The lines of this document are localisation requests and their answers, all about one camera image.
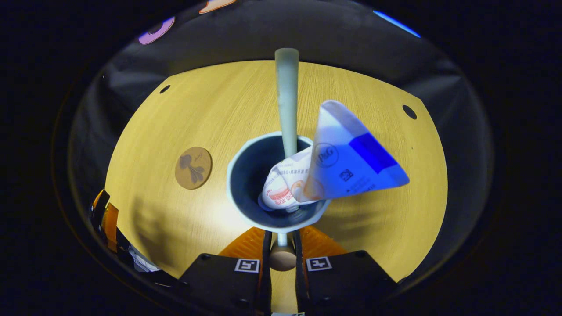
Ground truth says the white toothpaste tube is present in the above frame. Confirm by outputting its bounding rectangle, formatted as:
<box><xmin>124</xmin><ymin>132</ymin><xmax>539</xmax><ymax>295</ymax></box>
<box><xmin>261</xmin><ymin>100</ymin><xmax>410</xmax><ymax>211</ymax></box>

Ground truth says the white crumpled cloth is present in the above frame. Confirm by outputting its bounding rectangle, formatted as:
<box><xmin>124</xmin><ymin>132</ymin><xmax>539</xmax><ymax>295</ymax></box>
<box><xmin>127</xmin><ymin>245</ymin><xmax>161</xmax><ymax>273</ymax></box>

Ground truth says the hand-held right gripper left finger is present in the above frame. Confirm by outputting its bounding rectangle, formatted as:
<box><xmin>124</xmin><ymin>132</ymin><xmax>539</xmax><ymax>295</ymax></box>
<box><xmin>179</xmin><ymin>228</ymin><xmax>273</xmax><ymax>316</ymax></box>

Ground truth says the pale blue cup wooden handle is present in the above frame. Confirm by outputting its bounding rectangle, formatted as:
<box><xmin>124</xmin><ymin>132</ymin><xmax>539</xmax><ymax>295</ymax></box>
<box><xmin>226</xmin><ymin>131</ymin><xmax>331</xmax><ymax>272</ymax></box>

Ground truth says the round brown coaster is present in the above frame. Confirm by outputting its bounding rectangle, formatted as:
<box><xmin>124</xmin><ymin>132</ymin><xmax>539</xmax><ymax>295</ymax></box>
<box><xmin>175</xmin><ymin>147</ymin><xmax>213</xmax><ymax>190</ymax></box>

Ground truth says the pale green toothbrush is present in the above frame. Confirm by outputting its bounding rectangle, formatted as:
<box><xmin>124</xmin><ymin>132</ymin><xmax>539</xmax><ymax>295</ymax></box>
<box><xmin>274</xmin><ymin>47</ymin><xmax>300</xmax><ymax>159</ymax></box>

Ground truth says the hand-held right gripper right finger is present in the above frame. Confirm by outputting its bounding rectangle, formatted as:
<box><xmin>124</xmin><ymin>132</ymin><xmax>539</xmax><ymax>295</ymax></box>
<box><xmin>293</xmin><ymin>225</ymin><xmax>398</xmax><ymax>316</ymax></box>

